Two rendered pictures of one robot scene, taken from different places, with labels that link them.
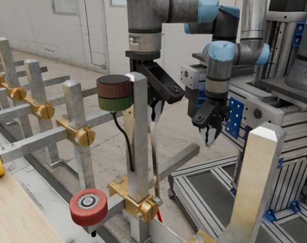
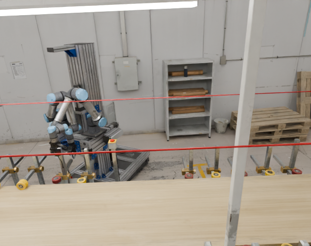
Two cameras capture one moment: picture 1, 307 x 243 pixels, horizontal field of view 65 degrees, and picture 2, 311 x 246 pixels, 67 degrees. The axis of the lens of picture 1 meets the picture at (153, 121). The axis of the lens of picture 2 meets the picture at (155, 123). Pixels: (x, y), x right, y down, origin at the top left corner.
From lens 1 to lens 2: 200 cm
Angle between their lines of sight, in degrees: 39
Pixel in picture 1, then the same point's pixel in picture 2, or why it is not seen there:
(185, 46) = (23, 110)
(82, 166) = (41, 178)
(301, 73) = (91, 130)
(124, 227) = not seen: hidden behind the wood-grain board
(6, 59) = not seen: outside the picture
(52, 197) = not seen: hidden behind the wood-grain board
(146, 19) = (54, 135)
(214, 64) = (68, 135)
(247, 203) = (87, 159)
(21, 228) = (47, 187)
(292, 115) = (93, 141)
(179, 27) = (14, 99)
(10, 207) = (38, 187)
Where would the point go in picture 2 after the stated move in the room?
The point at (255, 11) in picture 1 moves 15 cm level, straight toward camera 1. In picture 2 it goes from (72, 117) to (74, 122)
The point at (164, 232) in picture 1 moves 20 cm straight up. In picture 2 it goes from (73, 180) to (70, 163)
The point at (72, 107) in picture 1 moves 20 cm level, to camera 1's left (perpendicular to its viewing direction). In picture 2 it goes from (36, 161) to (13, 170)
